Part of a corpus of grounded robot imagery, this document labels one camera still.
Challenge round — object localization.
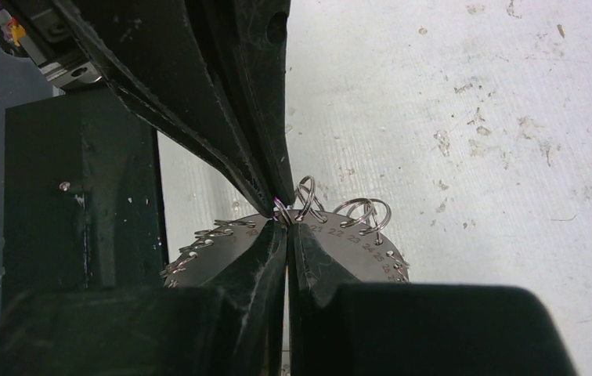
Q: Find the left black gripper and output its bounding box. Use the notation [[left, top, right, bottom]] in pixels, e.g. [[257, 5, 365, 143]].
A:
[[0, 1, 274, 217]]

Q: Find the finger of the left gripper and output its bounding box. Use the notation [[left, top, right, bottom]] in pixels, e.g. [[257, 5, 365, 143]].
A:
[[186, 1, 295, 207]]

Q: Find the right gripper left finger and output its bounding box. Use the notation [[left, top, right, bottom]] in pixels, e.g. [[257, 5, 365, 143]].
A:
[[0, 222, 287, 375]]

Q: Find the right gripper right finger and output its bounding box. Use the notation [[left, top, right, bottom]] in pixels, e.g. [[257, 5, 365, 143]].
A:
[[286, 224, 576, 375]]

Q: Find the metal disc with key rings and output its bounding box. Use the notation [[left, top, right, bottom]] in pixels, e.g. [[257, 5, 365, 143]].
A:
[[161, 175, 410, 287]]

